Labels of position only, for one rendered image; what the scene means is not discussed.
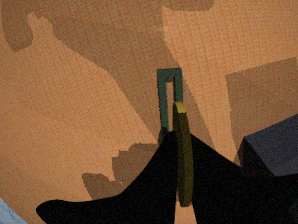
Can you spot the gold coin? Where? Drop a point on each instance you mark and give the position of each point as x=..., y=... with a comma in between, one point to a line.
x=185, y=155

